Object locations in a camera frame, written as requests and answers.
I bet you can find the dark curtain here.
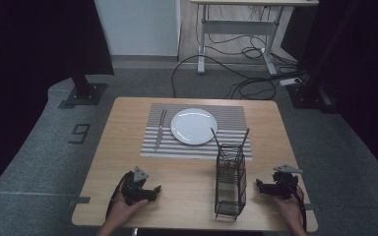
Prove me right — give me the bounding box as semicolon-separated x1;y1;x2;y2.
0;0;115;205
280;0;378;189

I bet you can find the white desk with metal legs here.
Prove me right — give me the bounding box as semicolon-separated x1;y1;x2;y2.
190;0;320;77

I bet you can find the left hand-held gripper cable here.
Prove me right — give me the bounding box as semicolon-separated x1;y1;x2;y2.
105;171;133;220

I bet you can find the person's right hand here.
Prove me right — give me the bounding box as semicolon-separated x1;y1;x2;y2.
270;194;305;228

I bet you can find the grey striped placemat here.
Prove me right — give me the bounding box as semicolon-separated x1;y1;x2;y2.
140;102;253;162

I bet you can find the black stand with base plate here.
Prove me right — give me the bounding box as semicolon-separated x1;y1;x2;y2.
57;70;108;110

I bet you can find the right hand-held gripper cable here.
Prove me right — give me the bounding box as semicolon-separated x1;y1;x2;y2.
287;176;308;232

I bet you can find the bundle of cables under desk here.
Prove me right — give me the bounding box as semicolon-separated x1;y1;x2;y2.
195;3;301;75

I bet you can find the black stand base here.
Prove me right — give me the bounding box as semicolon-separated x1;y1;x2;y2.
285;80;340;115

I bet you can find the person's left hand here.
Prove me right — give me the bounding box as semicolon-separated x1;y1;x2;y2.
108;192;150;228

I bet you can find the white round plate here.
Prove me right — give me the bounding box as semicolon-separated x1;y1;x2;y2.
169;107;220;147

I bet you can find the hand-held gripper cable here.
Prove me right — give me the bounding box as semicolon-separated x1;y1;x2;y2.
287;176;308;232
105;171;133;220

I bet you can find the silver table knife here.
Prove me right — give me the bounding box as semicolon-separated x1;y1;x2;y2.
154;108;168;151

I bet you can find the white power strip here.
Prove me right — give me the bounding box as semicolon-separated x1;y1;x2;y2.
278;77;303;88

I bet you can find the black wire cutlery holder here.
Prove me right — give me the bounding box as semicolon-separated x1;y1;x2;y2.
214;143;248;221

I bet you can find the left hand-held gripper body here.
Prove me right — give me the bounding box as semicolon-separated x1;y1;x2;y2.
120;166;154;207

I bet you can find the dark utensil handle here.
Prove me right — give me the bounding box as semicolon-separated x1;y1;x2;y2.
210;126;223;159
236;127;251;162

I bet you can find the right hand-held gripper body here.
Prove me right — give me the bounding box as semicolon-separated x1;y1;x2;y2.
269;163;304;201

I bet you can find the white panel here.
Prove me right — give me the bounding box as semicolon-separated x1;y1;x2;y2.
94;0;182;57

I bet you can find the long black floor cable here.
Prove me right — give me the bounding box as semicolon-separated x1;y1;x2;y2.
170;53;280;101

